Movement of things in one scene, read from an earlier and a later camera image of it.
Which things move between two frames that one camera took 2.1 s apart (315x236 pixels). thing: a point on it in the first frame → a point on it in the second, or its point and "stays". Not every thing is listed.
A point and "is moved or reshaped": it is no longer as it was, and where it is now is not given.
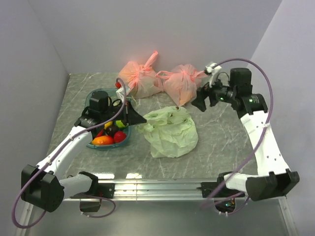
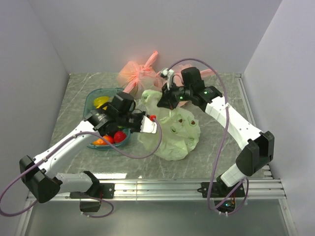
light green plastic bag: (170, 132) is moved or reshaped
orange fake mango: (103, 140) stays
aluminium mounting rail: (160, 191) stays
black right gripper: (203, 93) → (167, 100)
